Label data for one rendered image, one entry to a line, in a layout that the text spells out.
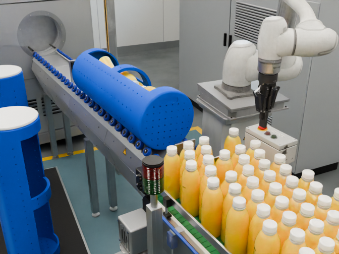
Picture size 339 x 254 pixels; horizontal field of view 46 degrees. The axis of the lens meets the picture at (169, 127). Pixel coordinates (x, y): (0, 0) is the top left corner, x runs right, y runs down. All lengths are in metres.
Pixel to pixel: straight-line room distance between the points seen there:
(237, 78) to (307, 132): 1.33
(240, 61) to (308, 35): 0.57
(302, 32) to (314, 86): 1.60
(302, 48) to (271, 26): 0.14
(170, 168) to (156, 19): 5.76
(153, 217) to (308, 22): 0.92
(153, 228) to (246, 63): 1.11
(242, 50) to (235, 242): 1.08
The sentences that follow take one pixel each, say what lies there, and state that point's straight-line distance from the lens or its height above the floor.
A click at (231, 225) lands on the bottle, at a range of 1.26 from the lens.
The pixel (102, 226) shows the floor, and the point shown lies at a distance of 2.93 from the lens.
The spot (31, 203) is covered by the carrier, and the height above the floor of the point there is 0.60.
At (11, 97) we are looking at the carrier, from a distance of 2.82.
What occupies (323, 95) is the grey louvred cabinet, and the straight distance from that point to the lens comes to 3.26.
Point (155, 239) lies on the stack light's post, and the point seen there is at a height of 0.99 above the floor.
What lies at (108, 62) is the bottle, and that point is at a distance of 2.32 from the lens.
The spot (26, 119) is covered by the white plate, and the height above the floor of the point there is 1.04.
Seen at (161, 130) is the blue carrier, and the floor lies 1.05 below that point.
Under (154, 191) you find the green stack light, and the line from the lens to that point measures 1.16.
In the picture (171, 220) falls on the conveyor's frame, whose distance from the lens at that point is 1.50.
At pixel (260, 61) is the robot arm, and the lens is 1.60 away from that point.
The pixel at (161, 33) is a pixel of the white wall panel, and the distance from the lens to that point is 7.22.
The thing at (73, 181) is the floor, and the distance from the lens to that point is 3.45.
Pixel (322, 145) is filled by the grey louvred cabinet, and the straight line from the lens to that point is 3.49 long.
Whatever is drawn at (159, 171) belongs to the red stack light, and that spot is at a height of 1.24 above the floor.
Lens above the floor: 1.83
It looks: 25 degrees down
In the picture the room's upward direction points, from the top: straight up
